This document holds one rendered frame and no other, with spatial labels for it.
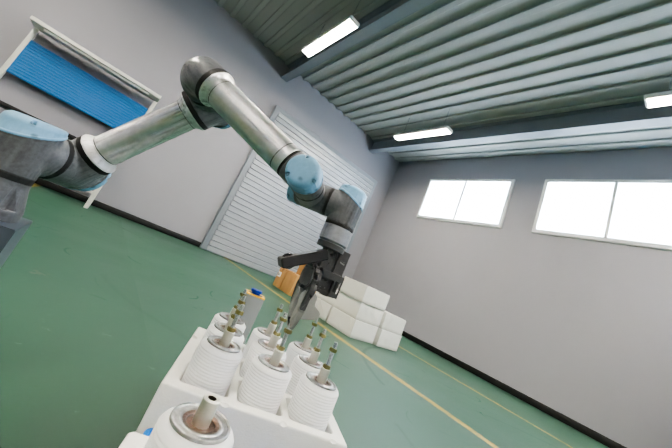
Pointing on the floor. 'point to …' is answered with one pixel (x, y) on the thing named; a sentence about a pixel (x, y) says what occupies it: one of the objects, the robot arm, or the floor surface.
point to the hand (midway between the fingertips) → (289, 321)
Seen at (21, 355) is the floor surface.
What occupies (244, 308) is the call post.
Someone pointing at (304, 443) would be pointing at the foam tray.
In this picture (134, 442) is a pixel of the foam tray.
